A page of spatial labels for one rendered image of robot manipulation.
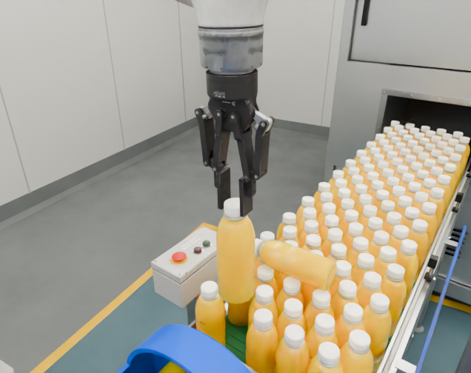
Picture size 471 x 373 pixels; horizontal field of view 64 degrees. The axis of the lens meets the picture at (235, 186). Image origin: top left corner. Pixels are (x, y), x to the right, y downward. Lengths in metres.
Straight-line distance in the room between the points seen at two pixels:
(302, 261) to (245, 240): 0.24
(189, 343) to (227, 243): 0.17
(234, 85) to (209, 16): 0.09
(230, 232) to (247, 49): 0.30
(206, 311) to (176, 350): 0.30
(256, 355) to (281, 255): 0.22
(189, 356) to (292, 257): 0.38
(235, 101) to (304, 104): 4.52
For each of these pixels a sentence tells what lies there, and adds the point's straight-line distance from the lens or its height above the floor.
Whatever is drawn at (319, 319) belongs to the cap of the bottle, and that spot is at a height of 1.10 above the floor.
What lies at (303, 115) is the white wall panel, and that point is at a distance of 5.11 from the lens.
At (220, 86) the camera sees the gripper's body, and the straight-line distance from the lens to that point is 0.54.
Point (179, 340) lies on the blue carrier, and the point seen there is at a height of 1.23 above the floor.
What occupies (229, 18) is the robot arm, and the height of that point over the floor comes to 1.66.
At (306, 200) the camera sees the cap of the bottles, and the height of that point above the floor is 1.10.
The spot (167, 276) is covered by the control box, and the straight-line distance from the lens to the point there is 0.95.
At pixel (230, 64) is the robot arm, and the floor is 1.61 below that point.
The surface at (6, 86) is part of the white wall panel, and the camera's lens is 3.47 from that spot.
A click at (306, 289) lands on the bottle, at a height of 1.06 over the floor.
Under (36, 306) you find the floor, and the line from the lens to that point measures 2.68.
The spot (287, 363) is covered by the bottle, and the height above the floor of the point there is 1.05.
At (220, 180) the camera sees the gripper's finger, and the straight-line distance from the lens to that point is 0.62.
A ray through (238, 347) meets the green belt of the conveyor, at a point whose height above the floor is 0.90.
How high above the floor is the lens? 1.69
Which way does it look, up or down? 27 degrees down
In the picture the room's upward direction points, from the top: straight up
